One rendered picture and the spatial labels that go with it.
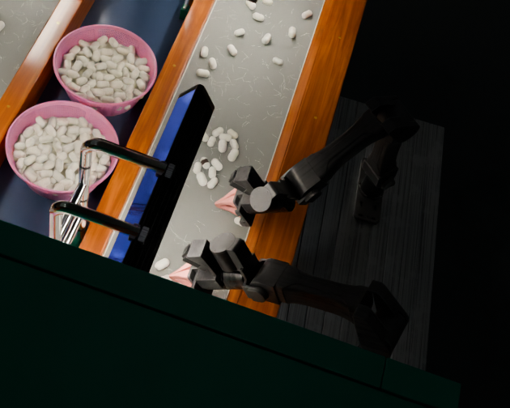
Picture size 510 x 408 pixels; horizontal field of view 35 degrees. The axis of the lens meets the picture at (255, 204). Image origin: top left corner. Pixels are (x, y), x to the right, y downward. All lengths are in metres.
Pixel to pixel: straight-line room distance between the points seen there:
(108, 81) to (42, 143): 0.25
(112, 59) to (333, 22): 0.66
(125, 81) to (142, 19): 0.30
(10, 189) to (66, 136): 0.19
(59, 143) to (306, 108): 0.65
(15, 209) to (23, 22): 0.54
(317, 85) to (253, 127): 0.23
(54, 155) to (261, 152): 0.52
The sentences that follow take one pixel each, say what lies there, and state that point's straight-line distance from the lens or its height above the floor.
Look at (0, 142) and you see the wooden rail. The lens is 2.00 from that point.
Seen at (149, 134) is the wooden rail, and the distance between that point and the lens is 2.03.
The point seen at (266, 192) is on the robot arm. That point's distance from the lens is 1.77.
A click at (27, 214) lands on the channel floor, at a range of 1.99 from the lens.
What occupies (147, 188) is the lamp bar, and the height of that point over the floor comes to 1.09.
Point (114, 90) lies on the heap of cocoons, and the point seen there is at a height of 0.73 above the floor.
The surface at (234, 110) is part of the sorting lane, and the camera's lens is 2.15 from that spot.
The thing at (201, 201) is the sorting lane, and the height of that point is 0.74.
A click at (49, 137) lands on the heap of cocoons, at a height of 0.75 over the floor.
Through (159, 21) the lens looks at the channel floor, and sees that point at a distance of 2.39.
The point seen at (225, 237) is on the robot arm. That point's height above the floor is 1.00.
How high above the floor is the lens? 2.41
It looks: 57 degrees down
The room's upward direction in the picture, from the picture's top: 23 degrees clockwise
